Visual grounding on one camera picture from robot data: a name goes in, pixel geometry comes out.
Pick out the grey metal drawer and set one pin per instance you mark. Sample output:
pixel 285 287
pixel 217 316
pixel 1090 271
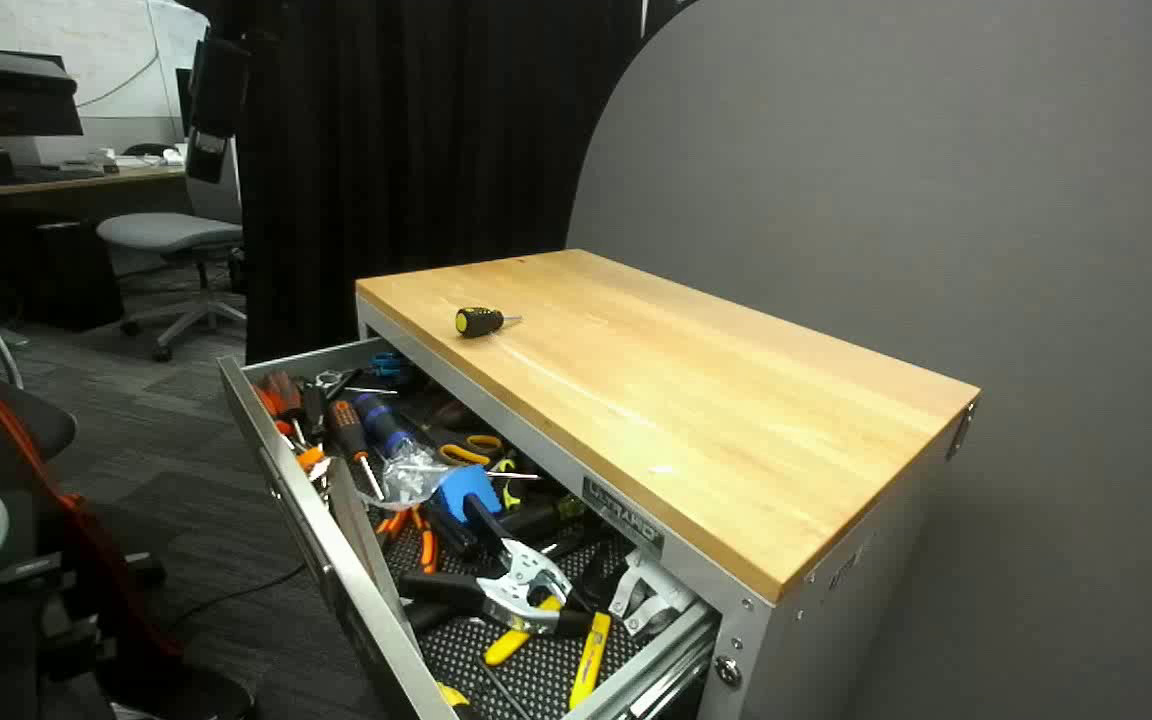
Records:
pixel 453 556

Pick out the red handled tool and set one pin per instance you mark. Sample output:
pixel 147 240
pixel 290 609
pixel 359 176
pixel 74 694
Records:
pixel 282 399

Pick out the grey metal tool cabinet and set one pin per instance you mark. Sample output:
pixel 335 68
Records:
pixel 791 657

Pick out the yellow handled tool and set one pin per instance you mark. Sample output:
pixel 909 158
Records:
pixel 509 642

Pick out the blue handled screwdriver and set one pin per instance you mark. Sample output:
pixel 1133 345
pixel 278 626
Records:
pixel 383 430

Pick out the black curtain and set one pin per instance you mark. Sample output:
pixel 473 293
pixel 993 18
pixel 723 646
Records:
pixel 403 134

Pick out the yellow handled pliers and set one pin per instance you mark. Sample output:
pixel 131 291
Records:
pixel 588 663

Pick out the brown handled screwdriver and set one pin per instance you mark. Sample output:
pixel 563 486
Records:
pixel 354 442

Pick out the wooden cabinet top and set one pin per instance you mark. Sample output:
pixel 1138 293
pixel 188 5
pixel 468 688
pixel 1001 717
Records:
pixel 740 433

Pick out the blue plastic tool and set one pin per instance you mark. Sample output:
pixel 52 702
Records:
pixel 460 490

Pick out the black computer monitor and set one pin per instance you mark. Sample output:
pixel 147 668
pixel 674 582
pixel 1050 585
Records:
pixel 36 99

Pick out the black yellow stubby screwdriver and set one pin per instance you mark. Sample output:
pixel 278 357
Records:
pixel 477 322

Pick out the white black spring clamp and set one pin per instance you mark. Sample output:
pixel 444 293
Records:
pixel 516 582

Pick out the orange handled pliers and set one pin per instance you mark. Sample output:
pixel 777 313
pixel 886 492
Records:
pixel 415 520

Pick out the dark wooden desk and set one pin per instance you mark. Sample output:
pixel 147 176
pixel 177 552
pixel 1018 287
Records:
pixel 52 265

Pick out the grey office chair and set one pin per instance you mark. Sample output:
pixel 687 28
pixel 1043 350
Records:
pixel 202 234

